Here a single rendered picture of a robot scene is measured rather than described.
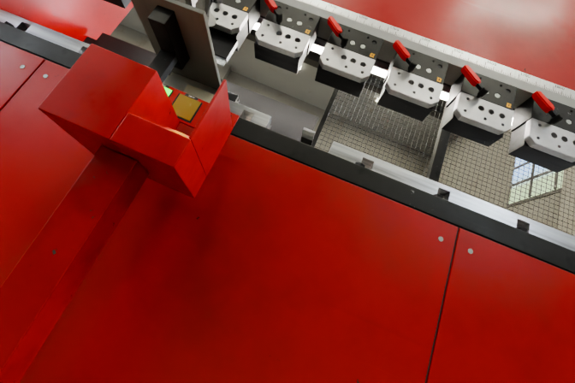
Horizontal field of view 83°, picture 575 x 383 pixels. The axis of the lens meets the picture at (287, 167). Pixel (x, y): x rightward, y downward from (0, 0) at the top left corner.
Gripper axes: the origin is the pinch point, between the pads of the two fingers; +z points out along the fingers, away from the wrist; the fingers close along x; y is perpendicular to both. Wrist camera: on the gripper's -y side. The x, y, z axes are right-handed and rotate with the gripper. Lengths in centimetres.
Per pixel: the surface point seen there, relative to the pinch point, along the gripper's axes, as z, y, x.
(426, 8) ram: -23, 47, -51
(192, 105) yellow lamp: 13.7, -18.9, -17.8
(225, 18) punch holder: -6.4, 17.1, 1.1
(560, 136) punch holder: 5, 35, -95
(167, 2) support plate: -3.9, -13.7, -4.9
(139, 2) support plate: -3.2, -12.9, 3.2
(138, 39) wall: 23, 739, 761
